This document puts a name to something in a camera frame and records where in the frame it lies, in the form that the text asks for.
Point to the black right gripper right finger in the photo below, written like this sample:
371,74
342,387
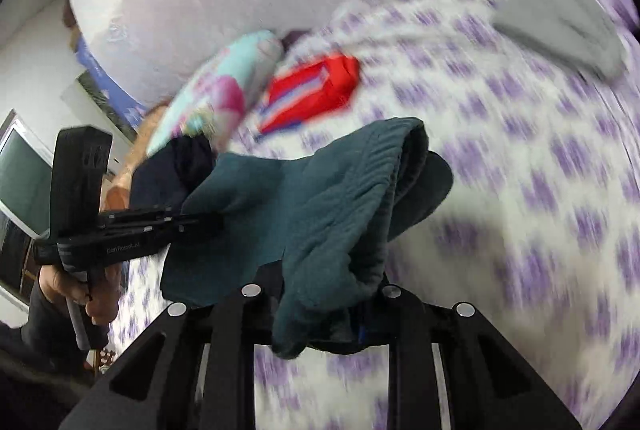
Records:
451,368

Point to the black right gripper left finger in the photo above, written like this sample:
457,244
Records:
190,369

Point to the dark teal sweatpants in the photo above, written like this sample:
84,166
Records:
327,219

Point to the person's left hand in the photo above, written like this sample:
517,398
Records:
100,300

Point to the orange brown blanket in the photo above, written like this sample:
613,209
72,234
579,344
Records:
116,191

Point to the navy blue folded pants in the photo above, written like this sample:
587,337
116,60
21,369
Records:
169,176

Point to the purple floral bed sheet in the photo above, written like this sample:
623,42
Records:
541,229

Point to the floral pink teal pillow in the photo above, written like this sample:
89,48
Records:
215,100

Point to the red white blue garment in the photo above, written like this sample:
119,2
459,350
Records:
308,92

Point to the grey folded garment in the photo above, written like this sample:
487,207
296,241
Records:
578,34

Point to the blue wall poster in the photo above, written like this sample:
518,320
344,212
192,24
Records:
123,104

